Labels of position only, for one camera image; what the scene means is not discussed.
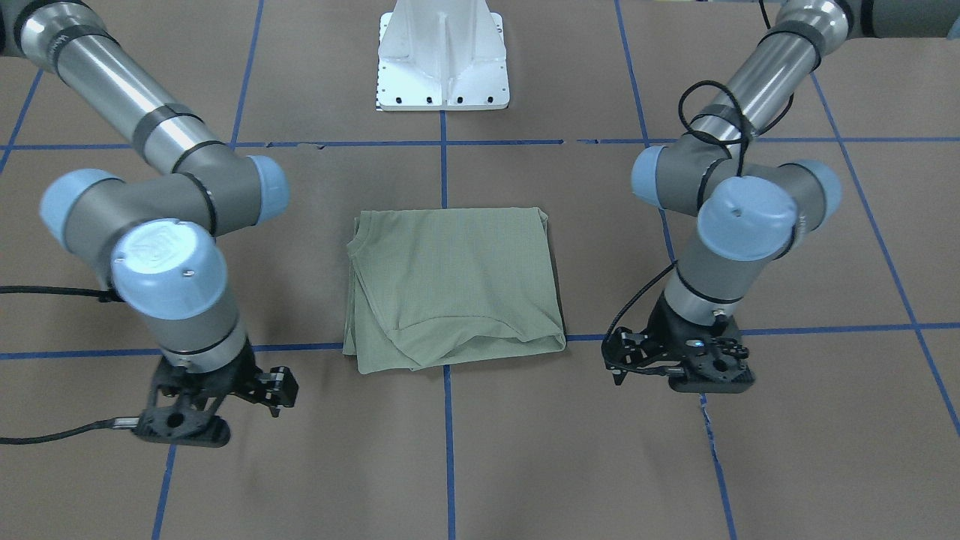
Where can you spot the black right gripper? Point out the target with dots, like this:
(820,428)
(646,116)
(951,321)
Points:
(225,376)

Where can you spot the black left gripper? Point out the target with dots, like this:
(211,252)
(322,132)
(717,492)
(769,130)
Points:
(664,328)

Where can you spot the olive green long-sleeve shirt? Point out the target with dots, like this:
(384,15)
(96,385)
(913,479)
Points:
(448,286)

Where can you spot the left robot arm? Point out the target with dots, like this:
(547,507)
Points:
(747,215)

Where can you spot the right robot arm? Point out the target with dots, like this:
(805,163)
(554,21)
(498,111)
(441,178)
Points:
(153,243)

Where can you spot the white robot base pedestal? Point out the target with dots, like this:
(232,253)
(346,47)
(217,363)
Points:
(441,56)

